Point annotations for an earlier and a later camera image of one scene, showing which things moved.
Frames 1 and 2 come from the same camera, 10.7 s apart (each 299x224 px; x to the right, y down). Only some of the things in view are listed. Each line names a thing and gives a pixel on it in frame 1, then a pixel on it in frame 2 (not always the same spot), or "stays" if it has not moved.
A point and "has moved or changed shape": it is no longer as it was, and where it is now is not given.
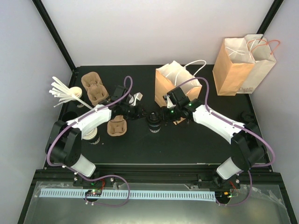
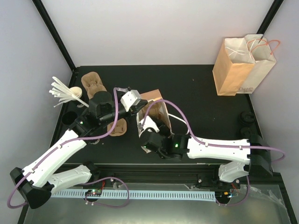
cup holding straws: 76,91 stays
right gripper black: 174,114 → 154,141
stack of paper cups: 91,135 has moved or changed shape
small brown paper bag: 171,75 → 155,110
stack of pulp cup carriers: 96,92 stays
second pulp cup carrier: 117,126 stays
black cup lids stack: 247,117 stays
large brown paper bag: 232,63 stays
